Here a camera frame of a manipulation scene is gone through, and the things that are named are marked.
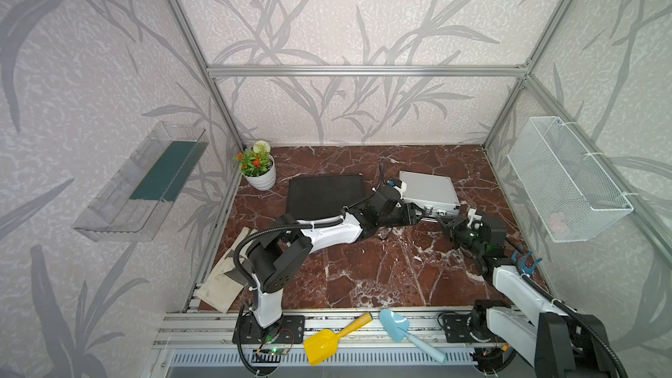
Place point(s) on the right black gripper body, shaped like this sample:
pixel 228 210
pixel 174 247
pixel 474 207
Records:
pixel 463 236

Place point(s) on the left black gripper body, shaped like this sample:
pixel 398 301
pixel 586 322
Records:
pixel 396 218

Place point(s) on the silver aluminium poker case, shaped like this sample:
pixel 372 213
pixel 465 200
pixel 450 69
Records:
pixel 432 193

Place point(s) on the black poker case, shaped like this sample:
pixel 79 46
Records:
pixel 317 197

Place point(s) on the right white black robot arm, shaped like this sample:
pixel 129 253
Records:
pixel 555 339

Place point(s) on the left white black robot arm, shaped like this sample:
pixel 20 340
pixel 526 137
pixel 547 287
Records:
pixel 269 260

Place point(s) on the pink object in basket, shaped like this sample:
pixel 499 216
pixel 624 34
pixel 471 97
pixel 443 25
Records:
pixel 557 224

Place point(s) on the light blue toy shovel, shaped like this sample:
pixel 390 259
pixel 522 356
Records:
pixel 397 327

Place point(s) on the potted plant red flowers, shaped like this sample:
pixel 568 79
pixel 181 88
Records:
pixel 258 166

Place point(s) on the yellow toy shovel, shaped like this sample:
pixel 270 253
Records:
pixel 324 344

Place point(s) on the small circuit board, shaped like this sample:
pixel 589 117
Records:
pixel 276 351

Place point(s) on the beige green work glove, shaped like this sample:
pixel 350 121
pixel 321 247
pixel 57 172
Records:
pixel 224 283

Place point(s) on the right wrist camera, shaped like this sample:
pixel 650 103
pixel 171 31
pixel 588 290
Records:
pixel 472 217

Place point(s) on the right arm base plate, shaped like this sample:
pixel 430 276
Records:
pixel 457 328

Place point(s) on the white wire mesh basket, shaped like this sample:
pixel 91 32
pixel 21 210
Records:
pixel 559 174

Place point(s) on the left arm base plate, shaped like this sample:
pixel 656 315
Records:
pixel 288 330

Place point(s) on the clear plastic wall shelf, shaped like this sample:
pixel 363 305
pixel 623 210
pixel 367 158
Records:
pixel 134 204

